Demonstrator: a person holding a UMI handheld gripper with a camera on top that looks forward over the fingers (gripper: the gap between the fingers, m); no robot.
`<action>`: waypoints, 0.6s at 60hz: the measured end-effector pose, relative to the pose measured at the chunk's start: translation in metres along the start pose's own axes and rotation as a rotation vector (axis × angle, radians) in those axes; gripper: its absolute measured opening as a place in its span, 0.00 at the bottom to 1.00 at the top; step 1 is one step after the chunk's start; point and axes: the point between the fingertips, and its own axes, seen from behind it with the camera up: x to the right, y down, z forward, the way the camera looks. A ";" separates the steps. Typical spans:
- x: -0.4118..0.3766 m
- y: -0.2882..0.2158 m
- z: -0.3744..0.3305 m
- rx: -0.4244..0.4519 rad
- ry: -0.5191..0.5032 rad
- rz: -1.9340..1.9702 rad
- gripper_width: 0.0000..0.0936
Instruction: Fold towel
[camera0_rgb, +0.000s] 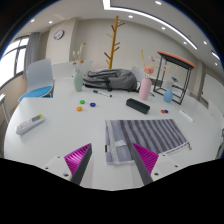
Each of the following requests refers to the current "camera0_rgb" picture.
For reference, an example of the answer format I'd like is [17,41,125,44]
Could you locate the grey striped towel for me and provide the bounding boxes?
[104,118,193,165]

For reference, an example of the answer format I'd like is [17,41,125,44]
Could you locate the black and white marker pen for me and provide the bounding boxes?
[92,89,113,98]

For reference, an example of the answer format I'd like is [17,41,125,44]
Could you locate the wooden tree coat rack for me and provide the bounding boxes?
[103,15,126,70]

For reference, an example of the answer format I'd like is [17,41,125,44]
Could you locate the black rectangular box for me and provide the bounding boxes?
[125,97,151,115]

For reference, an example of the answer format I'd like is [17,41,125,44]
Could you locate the grey backpack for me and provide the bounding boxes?
[82,68,140,93]

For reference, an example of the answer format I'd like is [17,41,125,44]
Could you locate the blue vase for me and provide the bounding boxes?
[162,87,174,104]

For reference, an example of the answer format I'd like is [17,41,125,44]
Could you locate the white chair with blue cushion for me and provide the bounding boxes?
[18,58,55,103]

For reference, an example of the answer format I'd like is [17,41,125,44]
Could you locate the round wall clock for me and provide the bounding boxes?
[53,29,65,41]

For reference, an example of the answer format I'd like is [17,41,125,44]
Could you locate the window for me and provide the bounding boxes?
[0,35,30,89]

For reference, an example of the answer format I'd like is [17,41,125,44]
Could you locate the long ceiling light strip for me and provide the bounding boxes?
[102,0,198,50]

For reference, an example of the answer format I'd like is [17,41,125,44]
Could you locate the white remote control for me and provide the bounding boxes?
[15,113,46,136]

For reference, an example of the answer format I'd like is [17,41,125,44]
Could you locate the black-framed orange-topped side table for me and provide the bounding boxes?
[152,50,197,106]

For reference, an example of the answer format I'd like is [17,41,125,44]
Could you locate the grey curtain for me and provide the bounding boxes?
[23,31,42,79]

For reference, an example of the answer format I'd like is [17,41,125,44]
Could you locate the beige dried flowers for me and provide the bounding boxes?
[71,42,88,74]

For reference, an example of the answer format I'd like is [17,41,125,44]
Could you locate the pink vase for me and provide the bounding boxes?
[138,77,153,101]

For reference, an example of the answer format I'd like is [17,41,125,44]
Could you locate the thin dried flower stems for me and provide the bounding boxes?
[163,63,181,89]

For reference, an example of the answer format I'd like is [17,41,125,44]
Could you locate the pink flower bouquet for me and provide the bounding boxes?
[139,49,160,80]

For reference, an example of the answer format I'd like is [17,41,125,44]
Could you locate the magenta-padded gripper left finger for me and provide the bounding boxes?
[42,143,93,186]

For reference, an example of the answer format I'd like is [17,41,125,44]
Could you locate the green vase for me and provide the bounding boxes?
[72,71,84,93]

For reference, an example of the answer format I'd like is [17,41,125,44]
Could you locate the recessed ceiling spotlights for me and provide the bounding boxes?
[29,0,209,46]

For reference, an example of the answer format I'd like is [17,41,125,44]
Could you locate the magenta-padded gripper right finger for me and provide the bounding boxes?
[129,142,183,186]

